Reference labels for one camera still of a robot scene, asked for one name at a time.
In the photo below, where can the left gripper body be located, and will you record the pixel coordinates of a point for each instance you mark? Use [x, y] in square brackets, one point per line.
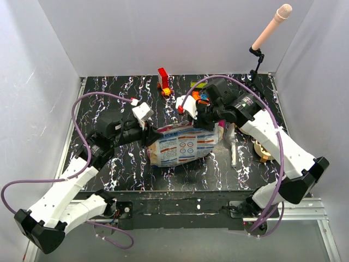
[133, 132]

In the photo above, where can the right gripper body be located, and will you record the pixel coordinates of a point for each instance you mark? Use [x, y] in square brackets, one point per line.
[208, 115]

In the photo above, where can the pink blue pet food bag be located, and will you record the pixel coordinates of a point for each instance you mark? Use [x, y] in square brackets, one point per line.
[183, 143]

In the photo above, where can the clear plastic scoop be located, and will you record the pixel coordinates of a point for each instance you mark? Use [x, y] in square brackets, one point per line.
[231, 140]

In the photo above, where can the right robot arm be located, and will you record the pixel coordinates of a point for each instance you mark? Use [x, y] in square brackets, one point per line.
[300, 170]

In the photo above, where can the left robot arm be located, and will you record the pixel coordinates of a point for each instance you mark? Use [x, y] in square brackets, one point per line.
[47, 222]

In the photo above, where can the green toy brick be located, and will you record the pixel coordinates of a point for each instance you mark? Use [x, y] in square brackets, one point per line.
[198, 86]

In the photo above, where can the cream bowl far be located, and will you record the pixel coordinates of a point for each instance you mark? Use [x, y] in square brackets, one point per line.
[245, 129]

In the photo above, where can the cream bowl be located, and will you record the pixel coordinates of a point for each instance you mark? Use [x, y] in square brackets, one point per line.
[262, 152]
[245, 129]

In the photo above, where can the red toy block figure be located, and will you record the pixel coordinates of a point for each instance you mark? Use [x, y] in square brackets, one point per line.
[163, 83]

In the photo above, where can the cream bowl near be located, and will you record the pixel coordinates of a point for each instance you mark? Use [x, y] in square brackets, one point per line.
[262, 152]

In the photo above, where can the pink microphone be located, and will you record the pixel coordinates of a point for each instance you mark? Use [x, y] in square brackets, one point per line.
[282, 14]

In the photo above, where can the orange ring toy blocks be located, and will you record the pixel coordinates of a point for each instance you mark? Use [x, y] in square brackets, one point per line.
[200, 97]

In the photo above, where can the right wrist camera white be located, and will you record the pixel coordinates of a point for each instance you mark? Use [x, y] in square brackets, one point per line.
[189, 106]

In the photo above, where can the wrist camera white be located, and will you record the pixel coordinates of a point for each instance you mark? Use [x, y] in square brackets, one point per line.
[189, 106]
[141, 111]

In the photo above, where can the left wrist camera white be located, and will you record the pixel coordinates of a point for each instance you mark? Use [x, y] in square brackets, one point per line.
[141, 111]

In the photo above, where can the aluminium rail frame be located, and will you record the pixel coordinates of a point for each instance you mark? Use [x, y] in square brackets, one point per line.
[313, 209]

